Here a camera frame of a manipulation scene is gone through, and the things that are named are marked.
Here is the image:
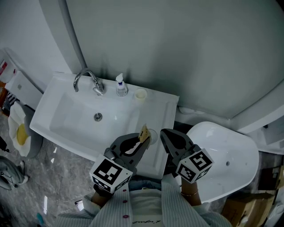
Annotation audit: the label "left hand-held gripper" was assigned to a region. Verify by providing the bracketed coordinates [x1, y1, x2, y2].
[89, 133, 150, 193]

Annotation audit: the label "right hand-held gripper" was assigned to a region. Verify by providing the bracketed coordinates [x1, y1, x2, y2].
[160, 129, 213, 184]

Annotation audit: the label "clear glass cup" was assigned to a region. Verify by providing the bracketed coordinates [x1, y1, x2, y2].
[145, 128, 158, 145]

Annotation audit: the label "person's left forearm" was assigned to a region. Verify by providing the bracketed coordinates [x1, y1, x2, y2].
[91, 192, 109, 208]

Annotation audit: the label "person's right forearm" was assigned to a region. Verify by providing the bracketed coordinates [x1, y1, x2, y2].
[181, 177, 202, 206]

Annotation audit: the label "small white dish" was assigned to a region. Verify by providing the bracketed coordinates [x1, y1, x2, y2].
[134, 88, 148, 102]

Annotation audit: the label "person's jeans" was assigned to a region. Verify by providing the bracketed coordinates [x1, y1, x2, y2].
[128, 175, 162, 191]

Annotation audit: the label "black wristband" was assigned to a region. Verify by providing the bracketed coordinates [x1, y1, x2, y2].
[93, 184, 115, 197]

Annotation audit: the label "white bathtub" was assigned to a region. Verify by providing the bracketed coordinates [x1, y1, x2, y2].
[185, 121, 260, 204]

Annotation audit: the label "white ceramic sink basin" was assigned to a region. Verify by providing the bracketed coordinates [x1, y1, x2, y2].
[29, 72, 180, 179]

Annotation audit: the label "person's striped shirt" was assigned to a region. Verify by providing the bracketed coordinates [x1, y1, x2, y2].
[53, 174, 231, 227]

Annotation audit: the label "clear soap pump bottle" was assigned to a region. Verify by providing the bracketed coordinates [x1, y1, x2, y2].
[115, 73, 129, 98]

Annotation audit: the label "chrome faucet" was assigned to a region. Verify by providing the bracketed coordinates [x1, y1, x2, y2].
[73, 69, 105, 96]

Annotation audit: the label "small cardboard box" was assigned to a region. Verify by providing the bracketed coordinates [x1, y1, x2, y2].
[258, 164, 284, 191]

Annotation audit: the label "fried egg cushion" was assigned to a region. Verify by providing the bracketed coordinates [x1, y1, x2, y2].
[8, 102, 32, 157]

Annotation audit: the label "white water dispenser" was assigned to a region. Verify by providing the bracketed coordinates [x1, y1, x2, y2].
[4, 70, 44, 110]

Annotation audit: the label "striped cloth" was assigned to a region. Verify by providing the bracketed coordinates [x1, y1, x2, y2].
[4, 92, 17, 109]

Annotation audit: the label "grey vertical pipe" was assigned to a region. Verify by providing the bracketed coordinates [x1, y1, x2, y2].
[57, 0, 87, 67]

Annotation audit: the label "water bottle with red label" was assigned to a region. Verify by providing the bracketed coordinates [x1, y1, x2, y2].
[0, 47, 17, 82]

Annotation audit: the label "orange frame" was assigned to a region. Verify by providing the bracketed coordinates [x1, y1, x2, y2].
[0, 81, 6, 111]

